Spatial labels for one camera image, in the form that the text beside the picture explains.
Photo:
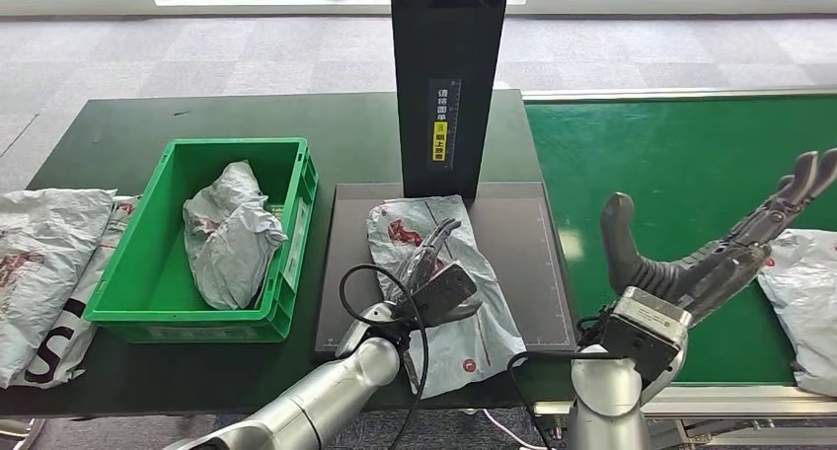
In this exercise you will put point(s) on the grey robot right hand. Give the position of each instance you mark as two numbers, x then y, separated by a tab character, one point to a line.
654	280

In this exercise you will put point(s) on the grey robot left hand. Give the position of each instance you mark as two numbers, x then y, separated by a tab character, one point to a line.
422	264

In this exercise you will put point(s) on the grey parcel bag red lines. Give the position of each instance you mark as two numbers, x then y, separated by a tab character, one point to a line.
471	342

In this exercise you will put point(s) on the large grey parcel black print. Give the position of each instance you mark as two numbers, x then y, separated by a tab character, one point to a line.
811	303

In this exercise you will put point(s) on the small grey parcel bag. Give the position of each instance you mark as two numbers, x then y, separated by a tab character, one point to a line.
229	238

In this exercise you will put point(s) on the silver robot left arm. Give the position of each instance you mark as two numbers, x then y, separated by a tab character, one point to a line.
314	401

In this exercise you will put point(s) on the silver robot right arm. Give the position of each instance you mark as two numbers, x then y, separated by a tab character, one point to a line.
605	401

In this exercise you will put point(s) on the black inbound scanner machine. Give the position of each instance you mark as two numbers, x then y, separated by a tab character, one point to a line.
516	238

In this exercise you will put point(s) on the green conveyor belt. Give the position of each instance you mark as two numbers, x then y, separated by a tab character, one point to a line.
654	159

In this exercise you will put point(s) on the grey parcel black letter print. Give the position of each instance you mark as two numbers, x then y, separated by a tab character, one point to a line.
83	339

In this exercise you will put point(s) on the dark green table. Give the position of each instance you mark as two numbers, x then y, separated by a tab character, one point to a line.
366	140

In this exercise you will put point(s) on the green plastic crate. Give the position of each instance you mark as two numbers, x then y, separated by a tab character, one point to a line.
144	283

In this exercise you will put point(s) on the white window sill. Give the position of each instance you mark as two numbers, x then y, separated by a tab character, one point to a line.
196	4

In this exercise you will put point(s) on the curved grey metal base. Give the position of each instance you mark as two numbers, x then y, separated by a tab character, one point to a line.
33	434

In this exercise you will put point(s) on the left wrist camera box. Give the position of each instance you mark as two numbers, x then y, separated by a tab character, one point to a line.
444	293

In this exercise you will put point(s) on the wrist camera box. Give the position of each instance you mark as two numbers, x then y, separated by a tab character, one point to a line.
644	332
444	293

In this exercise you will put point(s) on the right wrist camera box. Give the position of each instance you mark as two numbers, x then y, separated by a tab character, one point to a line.
644	332

